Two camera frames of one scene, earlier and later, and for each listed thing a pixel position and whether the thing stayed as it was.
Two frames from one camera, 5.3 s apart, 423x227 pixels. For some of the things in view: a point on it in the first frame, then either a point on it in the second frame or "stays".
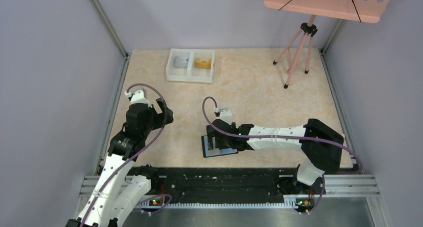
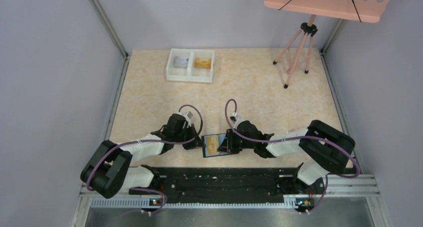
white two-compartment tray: x=190 y=65 stays
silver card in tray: x=180 y=62 stays
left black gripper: x=161 y=112 to x=191 y=136
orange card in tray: x=203 y=63 stays
